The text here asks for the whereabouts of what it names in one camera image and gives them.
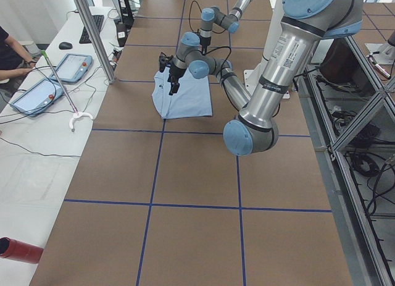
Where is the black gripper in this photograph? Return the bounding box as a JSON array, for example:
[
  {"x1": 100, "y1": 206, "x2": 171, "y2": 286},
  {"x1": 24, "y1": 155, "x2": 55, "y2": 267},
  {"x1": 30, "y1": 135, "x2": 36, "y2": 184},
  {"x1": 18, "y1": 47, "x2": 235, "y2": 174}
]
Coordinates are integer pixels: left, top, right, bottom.
[
  {"x1": 200, "y1": 36, "x2": 212, "y2": 55},
  {"x1": 167, "y1": 62, "x2": 186, "y2": 96}
]

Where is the light blue t-shirt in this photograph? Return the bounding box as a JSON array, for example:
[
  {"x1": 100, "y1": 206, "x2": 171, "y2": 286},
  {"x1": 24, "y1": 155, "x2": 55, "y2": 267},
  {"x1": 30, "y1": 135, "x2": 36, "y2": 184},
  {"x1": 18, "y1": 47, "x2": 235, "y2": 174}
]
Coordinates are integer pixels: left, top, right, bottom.
[{"x1": 152, "y1": 67, "x2": 212, "y2": 119}]

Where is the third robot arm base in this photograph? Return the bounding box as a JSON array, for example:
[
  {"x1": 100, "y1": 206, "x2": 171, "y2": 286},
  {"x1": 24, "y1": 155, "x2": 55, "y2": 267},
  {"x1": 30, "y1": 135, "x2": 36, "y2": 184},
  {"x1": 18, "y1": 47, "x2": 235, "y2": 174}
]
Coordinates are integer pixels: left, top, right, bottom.
[{"x1": 365, "y1": 32, "x2": 394, "y2": 66}]

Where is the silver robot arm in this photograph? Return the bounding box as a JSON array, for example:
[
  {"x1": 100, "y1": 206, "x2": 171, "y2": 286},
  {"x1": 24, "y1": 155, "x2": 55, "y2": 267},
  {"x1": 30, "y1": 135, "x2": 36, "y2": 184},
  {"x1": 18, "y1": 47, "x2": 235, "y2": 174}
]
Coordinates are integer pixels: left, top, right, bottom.
[
  {"x1": 197, "y1": 0, "x2": 253, "y2": 54},
  {"x1": 168, "y1": 0, "x2": 364, "y2": 156}
]

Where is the black keyboard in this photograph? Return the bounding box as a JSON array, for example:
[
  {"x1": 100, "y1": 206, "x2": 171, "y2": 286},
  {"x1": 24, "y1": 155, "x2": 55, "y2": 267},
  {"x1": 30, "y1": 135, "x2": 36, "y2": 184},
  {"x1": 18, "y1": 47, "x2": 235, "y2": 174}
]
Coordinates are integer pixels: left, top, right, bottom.
[{"x1": 78, "y1": 14, "x2": 106, "y2": 44}]

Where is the reacher grabber stick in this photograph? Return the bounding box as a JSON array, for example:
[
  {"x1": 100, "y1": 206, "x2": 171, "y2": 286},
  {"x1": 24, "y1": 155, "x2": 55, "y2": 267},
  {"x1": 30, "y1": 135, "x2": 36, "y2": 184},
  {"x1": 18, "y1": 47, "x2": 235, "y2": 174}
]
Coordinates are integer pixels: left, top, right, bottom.
[{"x1": 41, "y1": 50, "x2": 93, "y2": 132}]

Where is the far teach pendant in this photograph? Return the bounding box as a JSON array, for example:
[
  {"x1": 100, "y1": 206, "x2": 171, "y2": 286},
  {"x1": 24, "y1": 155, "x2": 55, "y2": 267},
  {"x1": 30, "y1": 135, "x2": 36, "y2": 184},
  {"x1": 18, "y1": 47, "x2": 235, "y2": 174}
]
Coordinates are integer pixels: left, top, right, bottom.
[{"x1": 54, "y1": 53, "x2": 93, "y2": 84}]

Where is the teach pendant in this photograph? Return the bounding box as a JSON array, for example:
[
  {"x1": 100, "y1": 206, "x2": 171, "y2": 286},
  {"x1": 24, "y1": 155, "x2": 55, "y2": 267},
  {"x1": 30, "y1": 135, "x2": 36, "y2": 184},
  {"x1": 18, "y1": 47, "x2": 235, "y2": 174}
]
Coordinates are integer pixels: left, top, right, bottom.
[
  {"x1": 54, "y1": 53, "x2": 93, "y2": 84},
  {"x1": 10, "y1": 79, "x2": 64, "y2": 116}
]

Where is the black computer mouse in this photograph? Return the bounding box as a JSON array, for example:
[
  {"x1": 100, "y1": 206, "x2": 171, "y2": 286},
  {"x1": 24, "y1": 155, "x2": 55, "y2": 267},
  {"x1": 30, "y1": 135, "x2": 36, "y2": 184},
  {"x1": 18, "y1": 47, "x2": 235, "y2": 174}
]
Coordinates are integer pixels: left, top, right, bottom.
[{"x1": 59, "y1": 41, "x2": 73, "y2": 50}]

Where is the near teach pendant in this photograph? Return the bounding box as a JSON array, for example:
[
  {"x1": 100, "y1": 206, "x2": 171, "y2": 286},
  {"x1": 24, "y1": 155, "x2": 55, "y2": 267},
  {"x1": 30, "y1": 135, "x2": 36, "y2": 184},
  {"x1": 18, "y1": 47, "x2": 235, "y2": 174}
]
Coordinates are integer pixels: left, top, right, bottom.
[{"x1": 10, "y1": 79, "x2": 64, "y2": 116}]

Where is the seated person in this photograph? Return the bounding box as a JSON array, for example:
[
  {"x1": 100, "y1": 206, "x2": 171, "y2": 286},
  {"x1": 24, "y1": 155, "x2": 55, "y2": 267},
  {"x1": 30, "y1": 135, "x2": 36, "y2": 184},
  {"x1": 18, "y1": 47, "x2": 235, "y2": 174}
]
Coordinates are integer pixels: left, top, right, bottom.
[{"x1": 1, "y1": 28, "x2": 36, "y2": 81}]

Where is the red cylinder bottle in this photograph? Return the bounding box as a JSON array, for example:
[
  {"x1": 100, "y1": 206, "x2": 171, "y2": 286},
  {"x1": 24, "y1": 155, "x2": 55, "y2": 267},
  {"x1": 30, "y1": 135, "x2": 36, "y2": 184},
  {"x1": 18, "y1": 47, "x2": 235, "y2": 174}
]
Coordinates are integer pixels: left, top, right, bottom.
[{"x1": 1, "y1": 237, "x2": 44, "y2": 264}]

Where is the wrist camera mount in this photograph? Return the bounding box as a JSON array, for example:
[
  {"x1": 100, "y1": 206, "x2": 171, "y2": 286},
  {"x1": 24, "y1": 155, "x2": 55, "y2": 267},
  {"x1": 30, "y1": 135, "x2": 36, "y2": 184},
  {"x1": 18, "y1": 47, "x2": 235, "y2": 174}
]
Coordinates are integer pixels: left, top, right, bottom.
[{"x1": 159, "y1": 52, "x2": 173, "y2": 73}]

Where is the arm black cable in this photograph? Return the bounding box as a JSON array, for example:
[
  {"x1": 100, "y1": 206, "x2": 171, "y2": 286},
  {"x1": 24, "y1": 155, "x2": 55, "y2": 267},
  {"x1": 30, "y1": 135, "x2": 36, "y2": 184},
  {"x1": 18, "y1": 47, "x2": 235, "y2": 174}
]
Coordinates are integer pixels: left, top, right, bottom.
[
  {"x1": 197, "y1": 45, "x2": 244, "y2": 114},
  {"x1": 188, "y1": 0, "x2": 207, "y2": 33}
]

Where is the aluminium frame post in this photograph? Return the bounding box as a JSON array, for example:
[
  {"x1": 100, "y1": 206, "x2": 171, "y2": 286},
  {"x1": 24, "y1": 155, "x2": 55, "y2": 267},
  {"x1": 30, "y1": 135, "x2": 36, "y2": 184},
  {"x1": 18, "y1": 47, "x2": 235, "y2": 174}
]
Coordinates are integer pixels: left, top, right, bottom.
[{"x1": 74, "y1": 0, "x2": 115, "y2": 84}]

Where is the aluminium frame rack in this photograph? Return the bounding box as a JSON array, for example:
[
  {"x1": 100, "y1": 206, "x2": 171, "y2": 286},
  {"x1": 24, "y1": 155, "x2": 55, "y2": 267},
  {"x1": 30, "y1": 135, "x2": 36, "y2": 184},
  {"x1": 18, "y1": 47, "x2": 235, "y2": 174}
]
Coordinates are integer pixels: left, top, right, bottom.
[{"x1": 300, "y1": 38, "x2": 394, "y2": 285}]

